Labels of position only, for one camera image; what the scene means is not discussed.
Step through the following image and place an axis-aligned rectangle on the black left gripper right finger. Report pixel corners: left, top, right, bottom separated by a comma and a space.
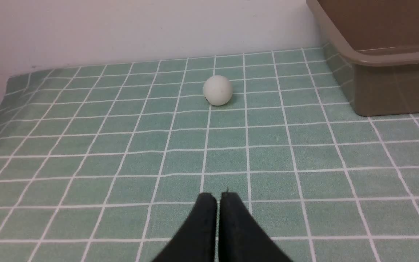
218, 192, 292, 262

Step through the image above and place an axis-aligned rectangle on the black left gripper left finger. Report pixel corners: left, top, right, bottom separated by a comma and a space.
153, 192, 218, 262

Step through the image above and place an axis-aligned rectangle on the white ping-pong ball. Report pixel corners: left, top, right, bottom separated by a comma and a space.
203, 76, 233, 106

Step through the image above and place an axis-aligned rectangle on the green checkered tablecloth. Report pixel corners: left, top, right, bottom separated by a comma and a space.
0, 48, 419, 262

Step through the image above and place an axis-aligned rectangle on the brown plastic bin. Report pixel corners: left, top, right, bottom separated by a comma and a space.
306, 0, 419, 116

